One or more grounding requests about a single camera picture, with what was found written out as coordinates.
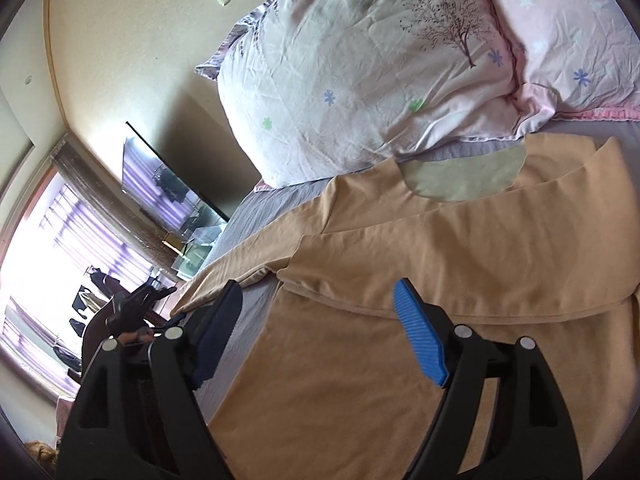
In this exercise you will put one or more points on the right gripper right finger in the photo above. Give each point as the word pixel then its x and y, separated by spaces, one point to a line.
pixel 531 435

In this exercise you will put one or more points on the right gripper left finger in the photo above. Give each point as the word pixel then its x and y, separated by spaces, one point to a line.
pixel 135 415

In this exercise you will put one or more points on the tan shirt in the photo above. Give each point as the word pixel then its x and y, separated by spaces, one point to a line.
pixel 425 284

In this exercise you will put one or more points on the bright curtained window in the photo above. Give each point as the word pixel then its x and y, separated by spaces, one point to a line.
pixel 56 244

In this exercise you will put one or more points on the black flat screen television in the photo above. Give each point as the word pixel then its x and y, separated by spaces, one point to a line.
pixel 162 195

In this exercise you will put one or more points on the white tree print pillow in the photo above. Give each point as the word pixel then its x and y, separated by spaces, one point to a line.
pixel 316 88

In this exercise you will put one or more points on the pink star print pillow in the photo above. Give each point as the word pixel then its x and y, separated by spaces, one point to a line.
pixel 580 56

